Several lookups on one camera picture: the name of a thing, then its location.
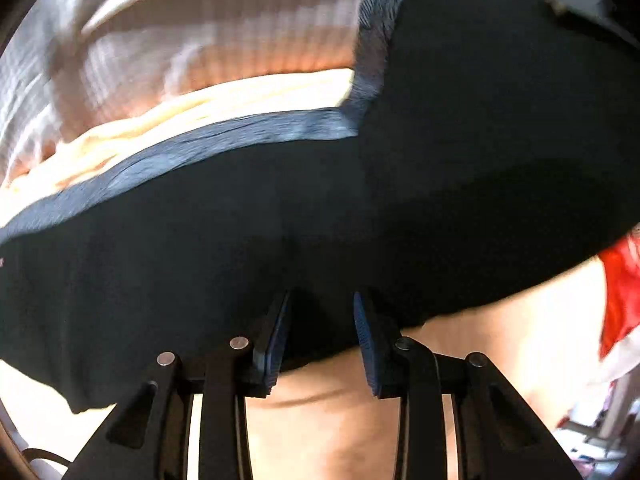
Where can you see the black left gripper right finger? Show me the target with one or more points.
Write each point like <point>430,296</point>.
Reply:
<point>458,417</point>

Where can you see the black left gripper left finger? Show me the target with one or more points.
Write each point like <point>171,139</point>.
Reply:
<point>187,417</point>

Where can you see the black pants patterned waistband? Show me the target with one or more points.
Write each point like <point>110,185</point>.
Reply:
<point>500,149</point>

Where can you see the peach orange blanket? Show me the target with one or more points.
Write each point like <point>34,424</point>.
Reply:
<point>322,422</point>

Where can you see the red embroidered cushion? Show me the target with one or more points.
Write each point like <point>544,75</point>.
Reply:
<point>621,269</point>

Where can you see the grey striped duvet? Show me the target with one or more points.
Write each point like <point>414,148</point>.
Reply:
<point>72,65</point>

